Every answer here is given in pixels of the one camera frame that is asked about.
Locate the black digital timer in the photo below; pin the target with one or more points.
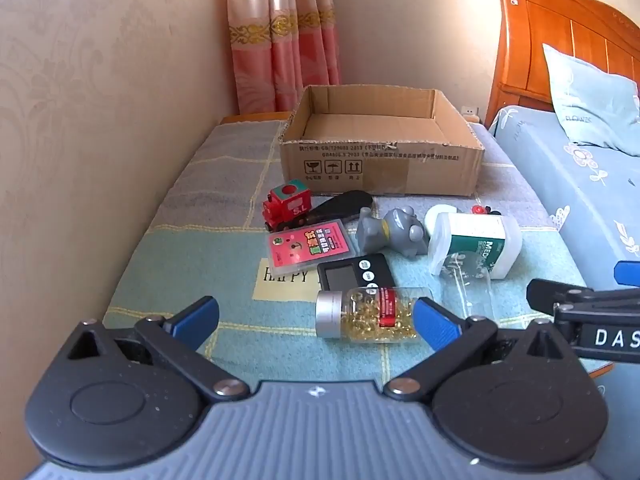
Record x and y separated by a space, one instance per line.
350 272

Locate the pink curtain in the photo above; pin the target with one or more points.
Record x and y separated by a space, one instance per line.
285 50

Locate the white wall socket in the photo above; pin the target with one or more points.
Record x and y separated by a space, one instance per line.
470 111

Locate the red wooden toy train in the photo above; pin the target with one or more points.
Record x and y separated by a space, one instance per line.
290 205

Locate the clear plastic jar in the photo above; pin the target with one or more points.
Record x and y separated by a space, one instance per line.
465 287

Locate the pink card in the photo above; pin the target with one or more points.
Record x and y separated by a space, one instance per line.
305 245

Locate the cardboard box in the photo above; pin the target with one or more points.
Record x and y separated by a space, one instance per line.
380 165

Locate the light blue pillow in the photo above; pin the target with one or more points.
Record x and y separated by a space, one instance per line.
595 95

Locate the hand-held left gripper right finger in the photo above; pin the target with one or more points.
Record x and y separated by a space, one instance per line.
436 324

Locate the wooden bed headboard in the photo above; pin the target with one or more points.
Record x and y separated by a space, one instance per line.
550 25

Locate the grey elephant toy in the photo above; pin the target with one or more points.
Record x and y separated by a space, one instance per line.
390 232

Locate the capsule bottle with silver cap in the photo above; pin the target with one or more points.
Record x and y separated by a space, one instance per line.
370 315

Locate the black oblong object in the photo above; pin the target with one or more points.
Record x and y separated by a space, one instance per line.
345 202

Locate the checked table cloth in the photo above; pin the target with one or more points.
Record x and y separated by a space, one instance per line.
200 240

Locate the black cube toy red buttons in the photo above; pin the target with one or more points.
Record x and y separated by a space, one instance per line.
487 210

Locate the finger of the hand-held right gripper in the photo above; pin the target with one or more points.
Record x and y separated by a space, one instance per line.
555 294
629 273

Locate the blue floral bed sheet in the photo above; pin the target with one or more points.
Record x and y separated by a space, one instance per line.
575 195

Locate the white bottle with green label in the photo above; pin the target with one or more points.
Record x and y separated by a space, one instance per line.
480 245

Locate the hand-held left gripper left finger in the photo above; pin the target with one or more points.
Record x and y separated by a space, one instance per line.
196 319

